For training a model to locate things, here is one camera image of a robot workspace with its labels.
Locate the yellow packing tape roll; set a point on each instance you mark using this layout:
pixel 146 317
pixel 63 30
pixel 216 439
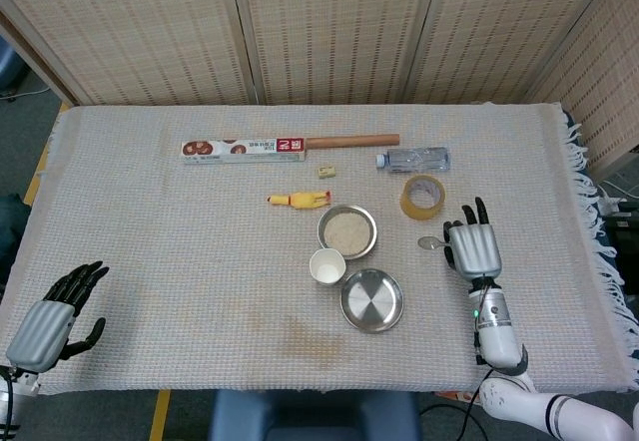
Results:
pixel 410 206

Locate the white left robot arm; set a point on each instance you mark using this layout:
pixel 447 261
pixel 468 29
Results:
pixel 12 406

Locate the blue chair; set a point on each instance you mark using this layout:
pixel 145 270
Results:
pixel 9 69

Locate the white woven fringed tablecloth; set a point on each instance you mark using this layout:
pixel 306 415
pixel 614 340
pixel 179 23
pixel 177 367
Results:
pixel 199 261

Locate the yellow rubber chicken toy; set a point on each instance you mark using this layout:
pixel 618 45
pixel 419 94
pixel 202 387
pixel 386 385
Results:
pixel 302 200

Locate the white paper cup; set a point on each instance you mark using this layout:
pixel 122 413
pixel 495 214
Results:
pixel 327 267

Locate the metal spoon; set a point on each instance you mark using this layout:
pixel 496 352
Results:
pixel 427 243

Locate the wooden rolling pin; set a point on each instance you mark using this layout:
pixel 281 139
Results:
pixel 354 140

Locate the long baking paper box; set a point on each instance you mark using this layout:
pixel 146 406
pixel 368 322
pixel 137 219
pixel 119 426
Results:
pixel 239 151

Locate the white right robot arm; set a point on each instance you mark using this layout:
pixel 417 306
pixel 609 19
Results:
pixel 499 336

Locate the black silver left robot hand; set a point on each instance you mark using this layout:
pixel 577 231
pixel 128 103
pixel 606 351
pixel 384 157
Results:
pixel 40 333

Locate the small yellow eraser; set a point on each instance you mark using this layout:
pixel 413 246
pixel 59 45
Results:
pixel 327 172

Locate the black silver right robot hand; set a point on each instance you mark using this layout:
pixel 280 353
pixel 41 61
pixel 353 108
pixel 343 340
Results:
pixel 474 251

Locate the empty steel plate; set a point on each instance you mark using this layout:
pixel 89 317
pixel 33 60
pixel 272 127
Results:
pixel 372 301

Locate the black equipment box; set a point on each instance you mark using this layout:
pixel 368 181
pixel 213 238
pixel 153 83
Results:
pixel 624 231

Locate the clear plastic water bottle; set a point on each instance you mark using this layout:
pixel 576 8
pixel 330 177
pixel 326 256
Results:
pixel 417 159

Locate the steel bowl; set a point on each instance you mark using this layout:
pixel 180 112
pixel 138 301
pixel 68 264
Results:
pixel 322 241

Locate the orange printed packet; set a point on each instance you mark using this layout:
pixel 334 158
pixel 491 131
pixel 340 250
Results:
pixel 449 397

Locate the woven bamboo screen panel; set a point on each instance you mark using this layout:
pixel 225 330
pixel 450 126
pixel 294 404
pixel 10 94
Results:
pixel 125 32
pixel 334 32
pixel 609 87
pixel 499 32

